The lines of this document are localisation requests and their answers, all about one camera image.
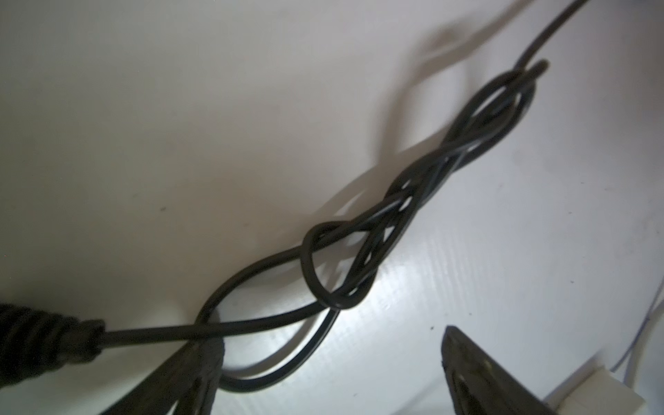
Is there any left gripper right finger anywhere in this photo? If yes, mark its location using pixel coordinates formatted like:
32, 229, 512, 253
441, 325, 554, 415

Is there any white hair dryer far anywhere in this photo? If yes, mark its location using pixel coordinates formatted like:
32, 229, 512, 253
1, 1, 582, 393

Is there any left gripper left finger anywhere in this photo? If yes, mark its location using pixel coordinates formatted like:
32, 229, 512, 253
104, 338, 225, 414

